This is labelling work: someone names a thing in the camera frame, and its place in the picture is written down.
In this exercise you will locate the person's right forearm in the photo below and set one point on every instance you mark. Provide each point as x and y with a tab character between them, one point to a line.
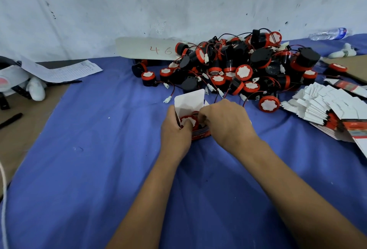
292	200

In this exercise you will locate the person's left forearm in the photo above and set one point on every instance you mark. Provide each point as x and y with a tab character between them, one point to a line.
149	200

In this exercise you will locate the white printed paper sheet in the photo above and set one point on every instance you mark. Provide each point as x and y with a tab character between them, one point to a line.
60	71

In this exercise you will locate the person's right fingers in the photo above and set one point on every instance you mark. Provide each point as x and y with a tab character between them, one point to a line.
205	115

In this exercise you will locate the red black round buzzer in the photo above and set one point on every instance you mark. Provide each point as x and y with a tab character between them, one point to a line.
195	121

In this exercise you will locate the person's left hand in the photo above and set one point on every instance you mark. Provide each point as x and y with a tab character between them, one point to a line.
173	137

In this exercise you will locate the person's right hand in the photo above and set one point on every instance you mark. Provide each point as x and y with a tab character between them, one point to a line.
229	125

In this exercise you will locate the clear plastic water bottle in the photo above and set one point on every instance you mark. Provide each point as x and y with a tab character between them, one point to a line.
326	34

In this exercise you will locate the stack of flat white cartons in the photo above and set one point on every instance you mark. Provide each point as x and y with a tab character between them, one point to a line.
315	105

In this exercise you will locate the black pen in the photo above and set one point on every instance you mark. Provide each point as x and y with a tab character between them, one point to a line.
11	120

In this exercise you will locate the small white red carton box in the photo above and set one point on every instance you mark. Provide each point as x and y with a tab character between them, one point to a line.
189	102

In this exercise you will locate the brown cardboard sheet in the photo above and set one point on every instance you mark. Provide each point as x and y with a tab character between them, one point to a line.
354	66

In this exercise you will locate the person's left thumb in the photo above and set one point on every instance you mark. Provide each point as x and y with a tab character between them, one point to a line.
188	132

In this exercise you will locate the pile of red black buzzers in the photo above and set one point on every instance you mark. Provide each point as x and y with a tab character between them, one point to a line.
243	72

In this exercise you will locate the white cloth glove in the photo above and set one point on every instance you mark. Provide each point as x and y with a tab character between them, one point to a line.
342	52

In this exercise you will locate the blue cloth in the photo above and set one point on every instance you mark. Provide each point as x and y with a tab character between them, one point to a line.
86	157

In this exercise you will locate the pale cardboard sign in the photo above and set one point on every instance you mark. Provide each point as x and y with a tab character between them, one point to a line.
137	48

